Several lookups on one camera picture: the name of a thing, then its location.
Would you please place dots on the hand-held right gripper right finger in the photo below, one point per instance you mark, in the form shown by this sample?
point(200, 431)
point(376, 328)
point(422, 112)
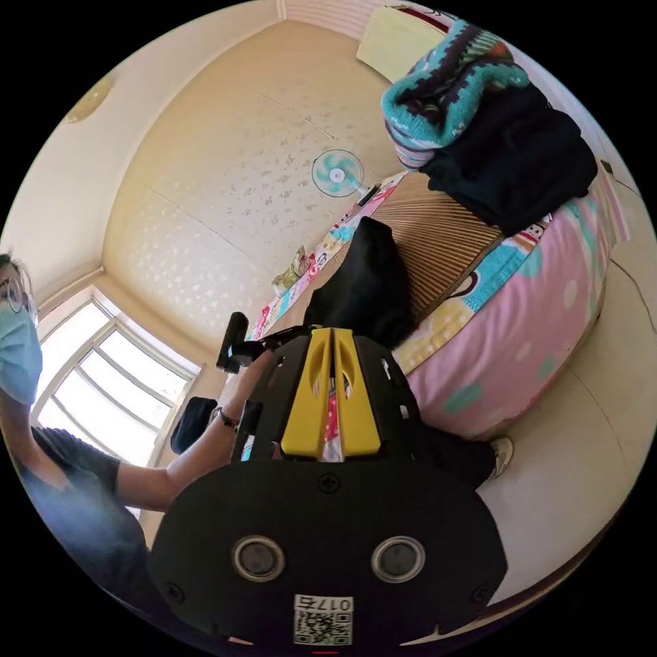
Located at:
point(362, 416)

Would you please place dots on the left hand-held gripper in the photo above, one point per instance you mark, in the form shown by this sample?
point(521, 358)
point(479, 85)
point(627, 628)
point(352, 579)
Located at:
point(256, 346)

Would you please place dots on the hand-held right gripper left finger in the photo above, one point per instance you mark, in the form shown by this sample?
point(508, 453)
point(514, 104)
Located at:
point(303, 410)

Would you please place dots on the black pants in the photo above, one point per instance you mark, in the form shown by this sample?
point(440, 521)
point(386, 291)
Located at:
point(367, 277)

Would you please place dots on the person's left forearm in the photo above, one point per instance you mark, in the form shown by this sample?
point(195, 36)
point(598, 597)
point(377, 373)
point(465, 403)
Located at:
point(179, 469)

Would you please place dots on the person's left hand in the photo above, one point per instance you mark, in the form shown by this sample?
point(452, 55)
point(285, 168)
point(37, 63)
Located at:
point(244, 392)

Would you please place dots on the bed with woven mat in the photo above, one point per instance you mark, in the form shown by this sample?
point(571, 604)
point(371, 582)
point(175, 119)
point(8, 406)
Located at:
point(493, 349)

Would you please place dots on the window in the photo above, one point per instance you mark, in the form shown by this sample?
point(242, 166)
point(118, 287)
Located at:
point(110, 380)

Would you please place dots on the teal standing fan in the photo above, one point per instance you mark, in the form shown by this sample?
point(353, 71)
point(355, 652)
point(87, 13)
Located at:
point(337, 173)

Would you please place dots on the person's body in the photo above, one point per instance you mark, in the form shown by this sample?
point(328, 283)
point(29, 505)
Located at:
point(77, 487)

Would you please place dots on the pile of clothes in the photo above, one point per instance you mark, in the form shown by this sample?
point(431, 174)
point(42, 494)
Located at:
point(503, 154)

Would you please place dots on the round ceiling lamp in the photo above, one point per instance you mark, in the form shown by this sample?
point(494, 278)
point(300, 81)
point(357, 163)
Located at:
point(88, 100)

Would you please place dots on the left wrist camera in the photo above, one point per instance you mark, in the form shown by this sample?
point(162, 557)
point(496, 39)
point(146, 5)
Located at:
point(232, 341)

